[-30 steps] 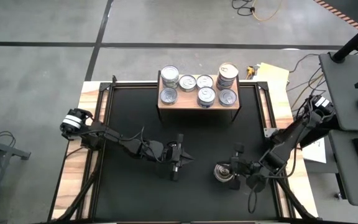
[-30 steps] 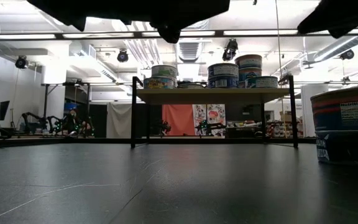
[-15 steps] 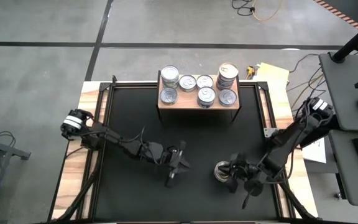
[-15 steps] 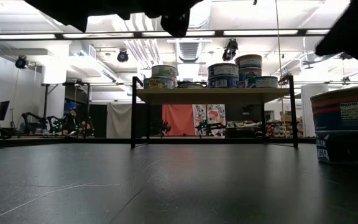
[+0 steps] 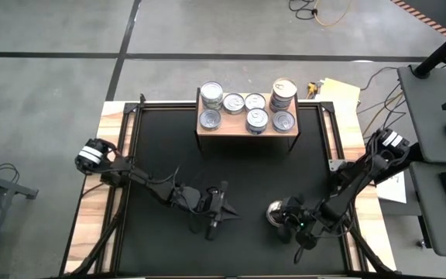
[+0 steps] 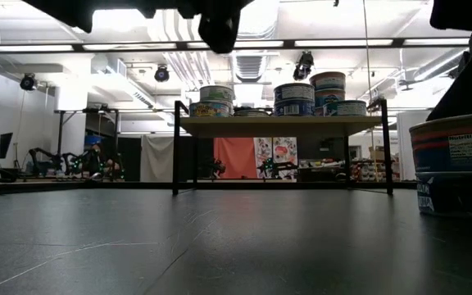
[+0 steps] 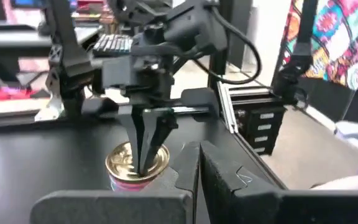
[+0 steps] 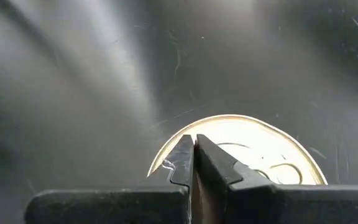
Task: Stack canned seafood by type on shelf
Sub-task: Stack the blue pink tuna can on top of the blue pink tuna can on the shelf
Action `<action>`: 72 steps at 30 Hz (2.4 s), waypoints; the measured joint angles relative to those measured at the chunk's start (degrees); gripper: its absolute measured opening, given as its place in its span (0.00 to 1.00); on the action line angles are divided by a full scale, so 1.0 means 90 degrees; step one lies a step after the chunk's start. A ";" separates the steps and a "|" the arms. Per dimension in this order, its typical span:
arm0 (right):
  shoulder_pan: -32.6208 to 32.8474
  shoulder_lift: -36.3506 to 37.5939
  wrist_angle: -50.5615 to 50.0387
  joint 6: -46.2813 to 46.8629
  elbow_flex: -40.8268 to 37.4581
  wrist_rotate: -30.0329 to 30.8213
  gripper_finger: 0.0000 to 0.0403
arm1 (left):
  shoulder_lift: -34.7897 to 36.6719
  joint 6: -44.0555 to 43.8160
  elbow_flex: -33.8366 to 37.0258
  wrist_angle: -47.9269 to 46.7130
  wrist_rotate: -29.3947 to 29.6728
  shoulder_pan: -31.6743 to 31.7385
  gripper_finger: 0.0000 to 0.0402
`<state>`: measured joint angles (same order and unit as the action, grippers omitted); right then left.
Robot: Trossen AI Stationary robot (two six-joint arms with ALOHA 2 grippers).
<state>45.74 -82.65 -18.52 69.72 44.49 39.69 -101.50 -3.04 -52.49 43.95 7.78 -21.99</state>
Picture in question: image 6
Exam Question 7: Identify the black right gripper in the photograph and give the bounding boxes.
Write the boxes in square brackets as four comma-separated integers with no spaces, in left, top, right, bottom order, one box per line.
[426,0,472,122]

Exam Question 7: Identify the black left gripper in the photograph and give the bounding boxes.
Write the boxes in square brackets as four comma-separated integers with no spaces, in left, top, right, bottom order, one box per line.
[176,0,256,54]

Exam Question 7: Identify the silver can green white label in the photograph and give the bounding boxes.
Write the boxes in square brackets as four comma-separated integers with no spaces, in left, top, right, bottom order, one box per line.
[198,84,235,103]

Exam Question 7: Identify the silver can yellow teal label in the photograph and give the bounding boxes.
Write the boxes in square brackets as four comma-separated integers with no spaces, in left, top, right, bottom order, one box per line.
[188,101,233,118]

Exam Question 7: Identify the silver tuna can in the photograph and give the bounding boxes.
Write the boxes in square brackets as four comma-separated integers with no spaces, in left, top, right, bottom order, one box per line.
[232,108,270,118]

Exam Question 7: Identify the silver can dark blue label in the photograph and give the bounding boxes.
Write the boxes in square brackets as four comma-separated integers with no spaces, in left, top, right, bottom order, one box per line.
[274,82,317,102]
[274,98,317,117]

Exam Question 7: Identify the wooden shelf black legs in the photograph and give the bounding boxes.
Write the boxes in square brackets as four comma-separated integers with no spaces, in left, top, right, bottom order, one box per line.
[172,99,395,197]

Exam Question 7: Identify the cardboard box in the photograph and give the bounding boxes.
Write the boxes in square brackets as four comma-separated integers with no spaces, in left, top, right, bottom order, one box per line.
[369,145,387,163]

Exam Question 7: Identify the orange cloth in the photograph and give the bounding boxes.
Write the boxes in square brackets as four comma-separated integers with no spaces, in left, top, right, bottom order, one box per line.
[214,137,257,179]

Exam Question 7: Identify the floral patterned cloth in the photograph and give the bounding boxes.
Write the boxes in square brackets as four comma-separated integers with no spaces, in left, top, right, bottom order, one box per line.
[254,137,298,165]

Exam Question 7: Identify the white cloth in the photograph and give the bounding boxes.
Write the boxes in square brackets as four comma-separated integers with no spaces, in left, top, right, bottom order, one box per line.
[140,134,175,183]

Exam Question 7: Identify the blue bucket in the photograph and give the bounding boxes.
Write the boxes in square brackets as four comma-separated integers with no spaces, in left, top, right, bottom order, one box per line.
[84,134,104,148]

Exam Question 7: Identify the cluttered background table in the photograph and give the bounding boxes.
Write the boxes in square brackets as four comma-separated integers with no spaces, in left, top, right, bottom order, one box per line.
[297,157,384,182]

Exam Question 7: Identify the person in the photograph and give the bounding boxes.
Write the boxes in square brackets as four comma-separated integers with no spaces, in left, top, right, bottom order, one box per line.
[84,143,122,180]

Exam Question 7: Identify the black table mat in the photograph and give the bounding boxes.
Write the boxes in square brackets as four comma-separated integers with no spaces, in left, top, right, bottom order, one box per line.
[0,182,472,295]

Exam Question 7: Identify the black background monitor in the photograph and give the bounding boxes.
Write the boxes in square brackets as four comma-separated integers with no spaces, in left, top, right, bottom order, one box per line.
[0,131,15,161]

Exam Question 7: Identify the black overhead frame bar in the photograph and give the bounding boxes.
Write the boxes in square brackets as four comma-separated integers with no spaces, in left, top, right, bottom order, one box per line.
[0,37,471,53]

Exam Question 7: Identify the black background frame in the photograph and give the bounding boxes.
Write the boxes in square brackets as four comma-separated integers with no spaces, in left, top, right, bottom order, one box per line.
[55,107,120,169]

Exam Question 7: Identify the black aluminium table frame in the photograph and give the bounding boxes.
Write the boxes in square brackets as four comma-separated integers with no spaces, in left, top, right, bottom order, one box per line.
[0,159,421,197]

